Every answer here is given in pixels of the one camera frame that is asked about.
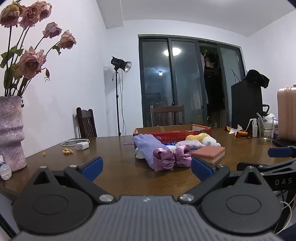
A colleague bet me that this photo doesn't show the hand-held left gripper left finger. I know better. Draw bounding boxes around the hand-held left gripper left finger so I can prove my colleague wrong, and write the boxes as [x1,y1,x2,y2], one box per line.
[23,157,117,205]

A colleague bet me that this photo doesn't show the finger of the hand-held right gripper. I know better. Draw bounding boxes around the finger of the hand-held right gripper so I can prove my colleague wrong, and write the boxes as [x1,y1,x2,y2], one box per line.
[236,159,296,173]
[268,146,296,158]

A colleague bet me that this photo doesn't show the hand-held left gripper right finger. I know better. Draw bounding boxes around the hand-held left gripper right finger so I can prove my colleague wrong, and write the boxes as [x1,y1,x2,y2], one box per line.
[178,157,274,205]

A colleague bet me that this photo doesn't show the pink and white sponge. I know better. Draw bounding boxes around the pink and white sponge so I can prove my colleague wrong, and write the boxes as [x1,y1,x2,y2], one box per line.
[191,146,226,166]

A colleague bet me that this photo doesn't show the purple fluffy headband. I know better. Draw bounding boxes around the purple fluffy headband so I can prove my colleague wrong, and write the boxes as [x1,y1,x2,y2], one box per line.
[175,140,206,150]

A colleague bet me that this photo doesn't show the yellow and white plush toy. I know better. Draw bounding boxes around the yellow and white plush toy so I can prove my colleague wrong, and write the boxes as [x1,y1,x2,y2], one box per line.
[186,133,221,147]

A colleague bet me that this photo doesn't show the red cardboard box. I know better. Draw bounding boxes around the red cardboard box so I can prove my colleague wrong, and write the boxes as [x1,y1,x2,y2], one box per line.
[133,124,212,144]

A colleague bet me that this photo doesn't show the purple towel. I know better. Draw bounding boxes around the purple towel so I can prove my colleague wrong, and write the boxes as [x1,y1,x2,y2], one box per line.
[132,134,171,171]

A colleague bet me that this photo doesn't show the black phone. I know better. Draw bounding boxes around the black phone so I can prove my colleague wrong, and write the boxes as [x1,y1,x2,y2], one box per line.
[272,138,296,147]

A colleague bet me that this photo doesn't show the clear glass cup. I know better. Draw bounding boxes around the clear glass cup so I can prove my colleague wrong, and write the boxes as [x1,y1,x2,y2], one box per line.
[257,113,274,142]

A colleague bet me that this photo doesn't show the white tissue pack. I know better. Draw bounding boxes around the white tissue pack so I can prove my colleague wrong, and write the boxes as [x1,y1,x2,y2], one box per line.
[266,113,279,138]

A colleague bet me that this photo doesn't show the orange wrapper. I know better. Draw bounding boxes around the orange wrapper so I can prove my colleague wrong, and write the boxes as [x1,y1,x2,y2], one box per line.
[225,125,251,139]

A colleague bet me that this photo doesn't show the dark wooden slatted chair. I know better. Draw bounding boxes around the dark wooden slatted chair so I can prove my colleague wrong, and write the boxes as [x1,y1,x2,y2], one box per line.
[150,104,185,127]
[76,107,97,139]

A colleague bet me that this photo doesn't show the black upright board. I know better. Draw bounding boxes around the black upright board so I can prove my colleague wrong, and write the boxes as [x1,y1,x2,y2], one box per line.
[231,80,264,130]

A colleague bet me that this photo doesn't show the sliding glass door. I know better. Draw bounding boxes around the sliding glass door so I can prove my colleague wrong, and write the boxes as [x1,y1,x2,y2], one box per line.
[138,34,247,129]

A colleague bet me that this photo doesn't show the pink speckled ribbed vase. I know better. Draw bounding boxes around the pink speckled ribbed vase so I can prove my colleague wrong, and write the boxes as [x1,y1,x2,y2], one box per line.
[0,96,27,172]

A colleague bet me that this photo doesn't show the white tube with blue label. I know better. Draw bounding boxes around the white tube with blue label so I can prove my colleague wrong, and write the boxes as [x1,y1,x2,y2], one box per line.
[0,155,12,181]

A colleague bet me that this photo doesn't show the hanging clothes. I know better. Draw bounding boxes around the hanging clothes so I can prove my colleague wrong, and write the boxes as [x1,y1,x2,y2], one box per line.
[200,47,220,70]

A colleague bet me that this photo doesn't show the studio light on stand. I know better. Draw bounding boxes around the studio light on stand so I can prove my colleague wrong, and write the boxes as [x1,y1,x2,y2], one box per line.
[110,56,132,137]

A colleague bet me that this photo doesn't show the dried pink rose bouquet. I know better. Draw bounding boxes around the dried pink rose bouquet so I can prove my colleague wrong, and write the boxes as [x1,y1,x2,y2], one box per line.
[0,0,77,97]

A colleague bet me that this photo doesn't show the white cable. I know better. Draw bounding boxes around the white cable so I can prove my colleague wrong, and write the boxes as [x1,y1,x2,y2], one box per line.
[61,138,90,147]

